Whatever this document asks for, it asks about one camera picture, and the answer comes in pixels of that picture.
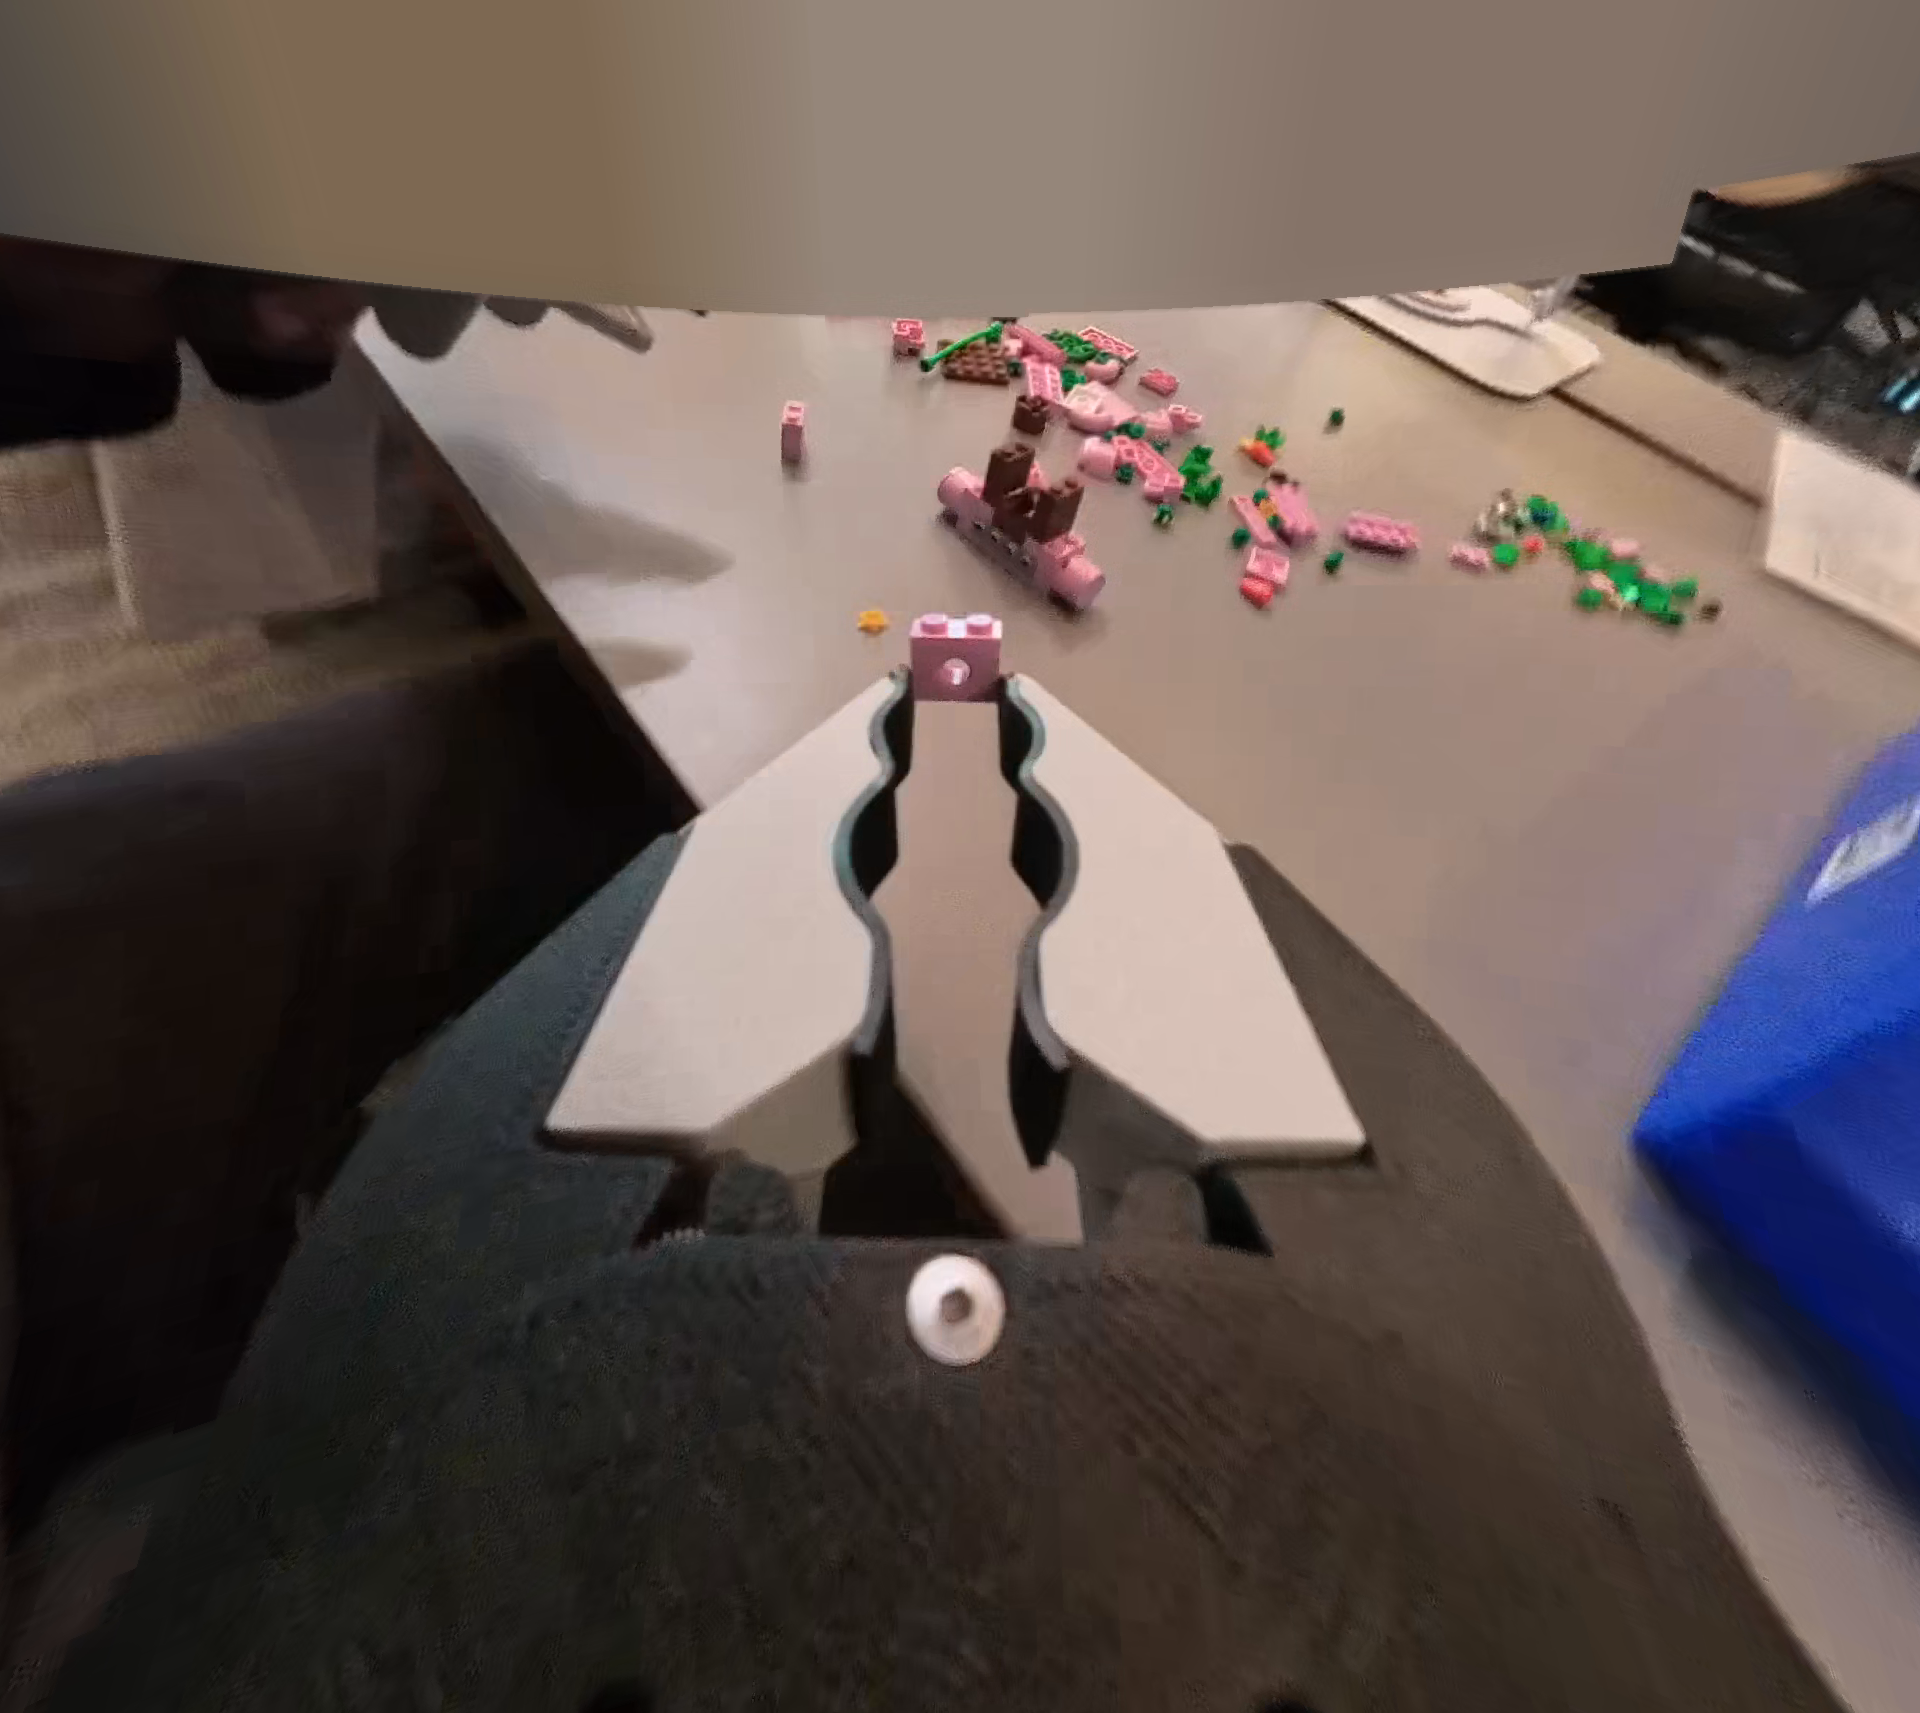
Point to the brown square toy plate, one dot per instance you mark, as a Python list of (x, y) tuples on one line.
[(984, 362)]

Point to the pink two-stud toy brick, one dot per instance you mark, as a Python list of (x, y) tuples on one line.
[(958, 661)]

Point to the pile of pink toy bricks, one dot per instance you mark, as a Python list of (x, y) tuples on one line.
[(1103, 405)]

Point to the blue plastic bin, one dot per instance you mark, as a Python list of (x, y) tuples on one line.
[(1804, 1067)]

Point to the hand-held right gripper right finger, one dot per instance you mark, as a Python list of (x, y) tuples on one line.
[(1201, 989)]

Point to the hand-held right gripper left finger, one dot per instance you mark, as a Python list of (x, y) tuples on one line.
[(704, 989)]

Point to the green toy rod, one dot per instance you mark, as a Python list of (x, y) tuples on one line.
[(960, 341)]

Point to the white book stand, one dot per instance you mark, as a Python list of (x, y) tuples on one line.
[(1485, 341)]

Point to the pile of green toy pieces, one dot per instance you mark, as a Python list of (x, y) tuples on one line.
[(1613, 571)]

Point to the pink brown brick assembly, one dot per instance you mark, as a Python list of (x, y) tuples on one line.
[(1031, 530)]

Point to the brown round toy brick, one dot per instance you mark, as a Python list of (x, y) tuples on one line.
[(1036, 406)]

